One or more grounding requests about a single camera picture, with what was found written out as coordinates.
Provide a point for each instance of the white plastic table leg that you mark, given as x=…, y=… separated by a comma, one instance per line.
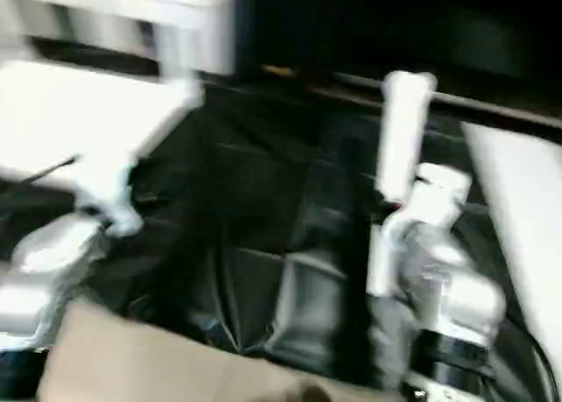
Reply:
x=177, y=51
x=401, y=134

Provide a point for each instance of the white plastic table top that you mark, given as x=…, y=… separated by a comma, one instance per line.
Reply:
x=66, y=112

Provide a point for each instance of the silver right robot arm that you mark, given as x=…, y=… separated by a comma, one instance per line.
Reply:
x=448, y=279

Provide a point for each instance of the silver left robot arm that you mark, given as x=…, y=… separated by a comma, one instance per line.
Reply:
x=44, y=253

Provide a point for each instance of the black television edge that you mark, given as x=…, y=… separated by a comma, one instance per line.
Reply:
x=439, y=95

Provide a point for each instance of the white flat board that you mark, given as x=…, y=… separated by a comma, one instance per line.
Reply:
x=522, y=200

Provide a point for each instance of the black plastic mat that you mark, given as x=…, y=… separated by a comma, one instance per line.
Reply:
x=263, y=178

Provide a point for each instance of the black speaker box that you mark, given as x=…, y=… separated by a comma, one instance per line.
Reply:
x=351, y=20

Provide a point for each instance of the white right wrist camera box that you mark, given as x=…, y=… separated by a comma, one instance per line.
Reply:
x=439, y=191

